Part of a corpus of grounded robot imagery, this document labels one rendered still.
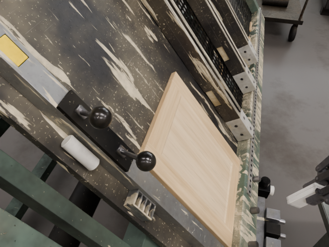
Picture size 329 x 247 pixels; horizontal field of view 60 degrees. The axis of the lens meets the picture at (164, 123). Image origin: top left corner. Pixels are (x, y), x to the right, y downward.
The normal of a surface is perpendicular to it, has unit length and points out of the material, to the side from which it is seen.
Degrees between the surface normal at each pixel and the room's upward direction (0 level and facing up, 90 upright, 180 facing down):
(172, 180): 54
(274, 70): 0
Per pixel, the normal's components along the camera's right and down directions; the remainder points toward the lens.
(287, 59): 0.00, -0.70
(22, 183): 0.78, -0.26
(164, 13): -0.26, 0.70
